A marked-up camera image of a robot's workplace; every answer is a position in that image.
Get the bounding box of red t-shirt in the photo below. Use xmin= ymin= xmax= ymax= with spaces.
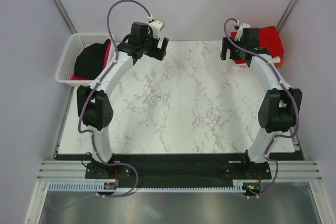
xmin=227 ymin=26 xmax=284 ymax=66

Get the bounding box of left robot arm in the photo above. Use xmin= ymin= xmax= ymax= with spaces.
xmin=77 ymin=18 xmax=169 ymax=179

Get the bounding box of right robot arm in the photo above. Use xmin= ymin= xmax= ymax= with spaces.
xmin=220 ymin=23 xmax=302 ymax=179

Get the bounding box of folded white t-shirt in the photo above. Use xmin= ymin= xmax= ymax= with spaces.
xmin=272 ymin=57 xmax=281 ymax=63

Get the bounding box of folded orange t-shirt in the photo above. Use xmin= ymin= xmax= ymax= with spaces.
xmin=274 ymin=61 xmax=283 ymax=66

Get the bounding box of black t-shirt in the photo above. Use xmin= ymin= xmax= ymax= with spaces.
xmin=73 ymin=39 xmax=111 ymax=80

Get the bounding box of white plastic basket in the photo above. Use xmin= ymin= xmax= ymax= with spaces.
xmin=55 ymin=33 xmax=110 ymax=87

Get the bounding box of pink t-shirt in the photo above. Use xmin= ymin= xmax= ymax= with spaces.
xmin=71 ymin=40 xmax=113 ymax=81

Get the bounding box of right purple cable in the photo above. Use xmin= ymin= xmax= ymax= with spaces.
xmin=223 ymin=18 xmax=300 ymax=199

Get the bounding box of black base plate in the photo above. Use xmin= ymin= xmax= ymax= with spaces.
xmin=84 ymin=153 xmax=274 ymax=192

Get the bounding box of white slotted cable duct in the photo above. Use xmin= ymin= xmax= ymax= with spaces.
xmin=48 ymin=181 xmax=261 ymax=193

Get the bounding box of aluminium rail frame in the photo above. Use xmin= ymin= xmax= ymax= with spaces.
xmin=25 ymin=113 xmax=326 ymax=224

